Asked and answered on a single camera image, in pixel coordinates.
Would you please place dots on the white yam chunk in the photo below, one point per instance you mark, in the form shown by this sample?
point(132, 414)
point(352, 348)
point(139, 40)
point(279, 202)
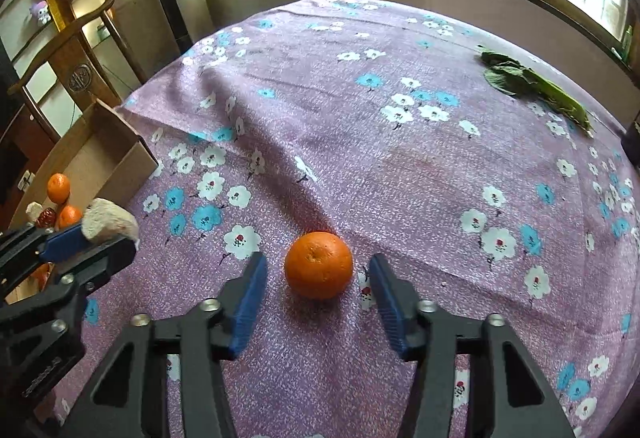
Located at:
point(104, 219)
point(33, 211)

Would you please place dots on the wooden chair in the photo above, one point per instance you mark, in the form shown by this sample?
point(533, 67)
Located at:
point(77, 69)

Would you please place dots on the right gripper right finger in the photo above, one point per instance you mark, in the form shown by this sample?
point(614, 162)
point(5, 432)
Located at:
point(482, 362)

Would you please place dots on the cardboard box tray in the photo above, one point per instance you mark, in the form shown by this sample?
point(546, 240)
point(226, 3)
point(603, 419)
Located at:
point(102, 155)

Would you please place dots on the green bottle on sill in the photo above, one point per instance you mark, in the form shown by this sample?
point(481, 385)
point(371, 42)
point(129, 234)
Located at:
point(626, 42)

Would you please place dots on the large front orange tangerine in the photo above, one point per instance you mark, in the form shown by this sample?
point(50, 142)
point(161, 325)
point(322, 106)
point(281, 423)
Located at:
point(68, 216)

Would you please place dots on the purple plush toy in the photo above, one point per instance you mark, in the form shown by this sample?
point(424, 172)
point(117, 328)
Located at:
point(40, 12)

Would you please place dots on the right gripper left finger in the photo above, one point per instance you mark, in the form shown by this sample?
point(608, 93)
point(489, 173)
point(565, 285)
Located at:
point(127, 394)

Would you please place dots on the white yam chunk back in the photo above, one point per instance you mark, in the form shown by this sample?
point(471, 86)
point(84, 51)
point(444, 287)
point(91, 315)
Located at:
point(104, 219)

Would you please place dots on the dried red date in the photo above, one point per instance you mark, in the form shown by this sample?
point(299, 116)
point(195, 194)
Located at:
point(46, 219)

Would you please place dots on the dark small jar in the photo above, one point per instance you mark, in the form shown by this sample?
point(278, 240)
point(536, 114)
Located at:
point(631, 141)

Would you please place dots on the green leafy vegetable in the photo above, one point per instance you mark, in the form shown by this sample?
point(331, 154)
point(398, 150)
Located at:
point(512, 78)

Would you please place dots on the purple floral tablecloth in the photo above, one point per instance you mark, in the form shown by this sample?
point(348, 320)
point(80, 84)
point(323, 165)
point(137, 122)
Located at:
point(373, 121)

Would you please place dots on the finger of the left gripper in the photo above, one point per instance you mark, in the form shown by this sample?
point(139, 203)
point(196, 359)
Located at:
point(23, 250)
point(83, 273)

